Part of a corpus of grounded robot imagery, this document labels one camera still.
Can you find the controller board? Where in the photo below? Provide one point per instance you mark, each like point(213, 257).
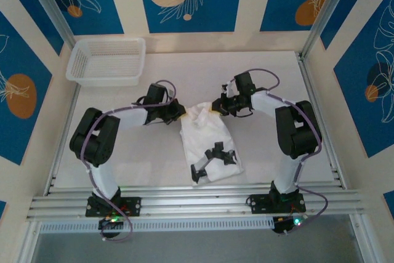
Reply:
point(110, 224)
point(289, 223)

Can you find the white plastic perforated basket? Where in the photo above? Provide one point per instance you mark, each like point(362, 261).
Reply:
point(104, 59)

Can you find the right controller board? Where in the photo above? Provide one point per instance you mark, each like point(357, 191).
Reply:
point(289, 223)

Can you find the white t-shirt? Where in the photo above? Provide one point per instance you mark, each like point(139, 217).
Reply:
point(212, 133)

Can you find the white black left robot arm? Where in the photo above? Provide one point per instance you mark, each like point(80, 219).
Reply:
point(101, 180)

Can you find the left controller board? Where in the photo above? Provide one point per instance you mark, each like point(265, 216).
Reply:
point(110, 224)

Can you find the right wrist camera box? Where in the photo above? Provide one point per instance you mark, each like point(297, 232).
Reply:
point(229, 89)

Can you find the aluminium side rail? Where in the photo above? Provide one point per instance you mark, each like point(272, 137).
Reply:
point(307, 75)

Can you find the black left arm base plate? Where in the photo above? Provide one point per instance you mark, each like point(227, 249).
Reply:
point(135, 206)

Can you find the aluminium front rail frame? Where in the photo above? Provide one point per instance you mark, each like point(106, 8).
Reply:
point(200, 201)

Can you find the aluminium corner post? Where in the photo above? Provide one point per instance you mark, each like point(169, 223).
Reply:
point(50, 7)
point(323, 10)

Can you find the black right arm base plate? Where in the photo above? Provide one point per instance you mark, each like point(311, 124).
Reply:
point(260, 203)

